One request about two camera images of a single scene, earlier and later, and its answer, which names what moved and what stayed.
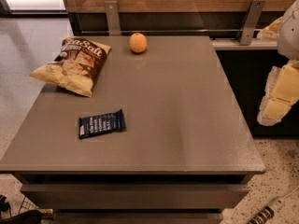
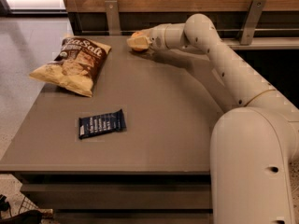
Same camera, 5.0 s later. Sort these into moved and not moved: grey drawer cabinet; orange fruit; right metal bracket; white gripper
Moved: white gripper
Not moved: grey drawer cabinet; right metal bracket; orange fruit
